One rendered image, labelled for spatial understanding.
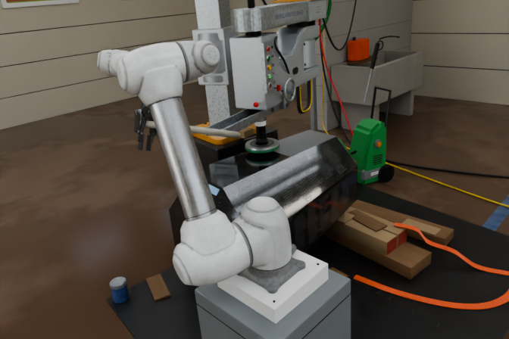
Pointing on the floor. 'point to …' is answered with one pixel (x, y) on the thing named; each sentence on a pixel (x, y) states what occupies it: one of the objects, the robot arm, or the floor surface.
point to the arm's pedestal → (232, 313)
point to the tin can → (119, 290)
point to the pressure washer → (372, 147)
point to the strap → (438, 300)
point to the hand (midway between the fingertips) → (145, 142)
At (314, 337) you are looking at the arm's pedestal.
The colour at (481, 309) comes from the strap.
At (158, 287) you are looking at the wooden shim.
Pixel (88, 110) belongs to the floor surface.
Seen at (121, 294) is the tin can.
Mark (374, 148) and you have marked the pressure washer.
